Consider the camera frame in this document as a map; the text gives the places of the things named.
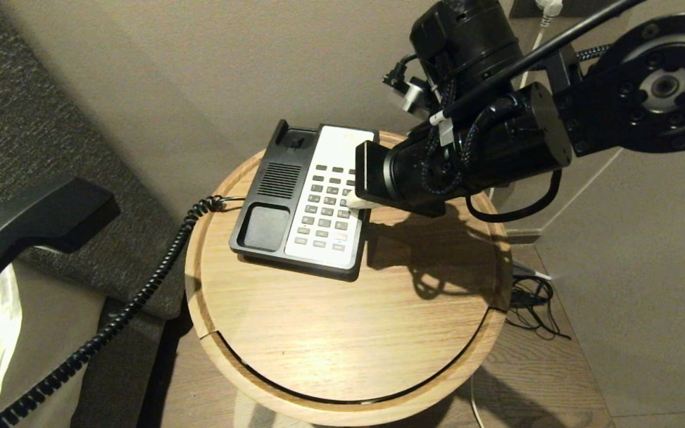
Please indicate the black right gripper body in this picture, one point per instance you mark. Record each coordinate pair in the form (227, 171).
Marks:
(371, 172)

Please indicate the right gripper white taped finger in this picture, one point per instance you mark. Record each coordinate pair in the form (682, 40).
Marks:
(363, 202)

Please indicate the black and white telephone base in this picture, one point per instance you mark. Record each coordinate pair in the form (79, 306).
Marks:
(271, 226)

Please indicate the black telephone handset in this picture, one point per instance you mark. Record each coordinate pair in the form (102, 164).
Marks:
(39, 220)

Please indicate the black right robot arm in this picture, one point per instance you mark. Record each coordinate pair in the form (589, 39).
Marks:
(646, 89)

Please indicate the round wooden side table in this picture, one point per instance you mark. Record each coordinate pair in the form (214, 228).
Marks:
(348, 333)

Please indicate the white power plug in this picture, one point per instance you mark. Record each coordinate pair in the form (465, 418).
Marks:
(550, 7)

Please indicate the dark fabric bed base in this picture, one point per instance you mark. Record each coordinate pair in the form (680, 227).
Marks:
(122, 386)

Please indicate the grey fabric headboard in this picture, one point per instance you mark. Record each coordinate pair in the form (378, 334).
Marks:
(51, 119)

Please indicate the beige mattress cover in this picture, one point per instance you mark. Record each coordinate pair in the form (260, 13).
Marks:
(51, 333)

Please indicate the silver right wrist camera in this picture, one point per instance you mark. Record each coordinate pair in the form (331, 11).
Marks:
(415, 98)

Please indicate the large black wall outlet plate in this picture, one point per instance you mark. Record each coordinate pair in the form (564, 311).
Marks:
(577, 6)

